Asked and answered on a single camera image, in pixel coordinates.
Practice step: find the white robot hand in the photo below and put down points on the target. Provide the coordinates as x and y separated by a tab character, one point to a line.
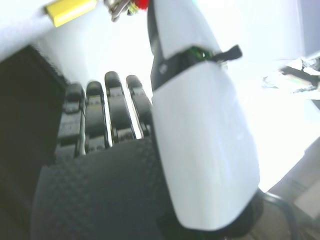
100	190

